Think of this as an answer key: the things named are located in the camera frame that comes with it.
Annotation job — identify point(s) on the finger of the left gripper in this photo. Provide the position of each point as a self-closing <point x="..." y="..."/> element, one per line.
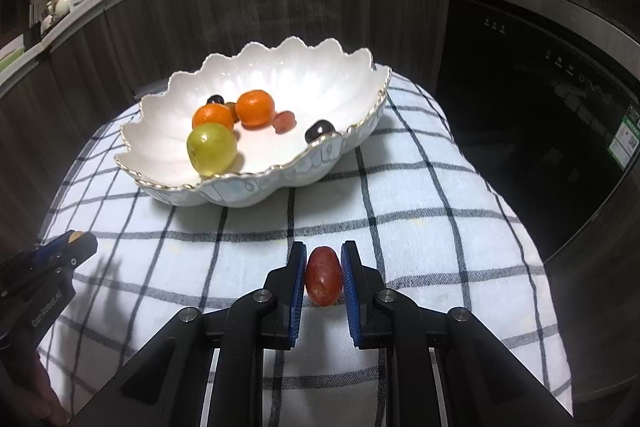
<point x="45" y="252"/>
<point x="81" y="247"/>

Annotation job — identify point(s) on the built-in black dishwasher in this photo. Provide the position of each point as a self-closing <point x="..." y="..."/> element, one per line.
<point x="535" y="109"/>

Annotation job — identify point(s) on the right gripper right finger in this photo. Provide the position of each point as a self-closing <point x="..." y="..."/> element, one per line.
<point x="441" y="369"/>

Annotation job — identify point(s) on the white scalloped ceramic bowl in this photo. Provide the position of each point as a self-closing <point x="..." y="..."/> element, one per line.
<point x="243" y="126"/>

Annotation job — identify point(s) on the blue checked white cloth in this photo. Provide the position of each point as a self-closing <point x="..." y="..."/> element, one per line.
<point x="417" y="210"/>

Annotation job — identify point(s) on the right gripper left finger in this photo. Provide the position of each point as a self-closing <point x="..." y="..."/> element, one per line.
<point x="206" y="368"/>

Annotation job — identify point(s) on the brown longan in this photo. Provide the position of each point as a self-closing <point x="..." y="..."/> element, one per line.
<point x="231" y="107"/>

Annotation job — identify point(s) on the green apple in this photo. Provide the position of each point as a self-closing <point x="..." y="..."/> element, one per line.
<point x="211" y="149"/>

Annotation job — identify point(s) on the white teapot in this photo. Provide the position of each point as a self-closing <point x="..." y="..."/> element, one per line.
<point x="59" y="8"/>

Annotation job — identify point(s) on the red grape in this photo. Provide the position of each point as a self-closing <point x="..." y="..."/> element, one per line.
<point x="323" y="277"/>
<point x="284" y="122"/>

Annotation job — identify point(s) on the dark cherry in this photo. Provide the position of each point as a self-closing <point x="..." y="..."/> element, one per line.
<point x="318" y="129"/>
<point x="215" y="99"/>

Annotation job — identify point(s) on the orange mandarin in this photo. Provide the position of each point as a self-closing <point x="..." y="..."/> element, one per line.
<point x="214" y="113"/>
<point x="255" y="108"/>

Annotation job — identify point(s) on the person's left hand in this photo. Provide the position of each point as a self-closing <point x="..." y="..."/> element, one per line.
<point x="38" y="395"/>

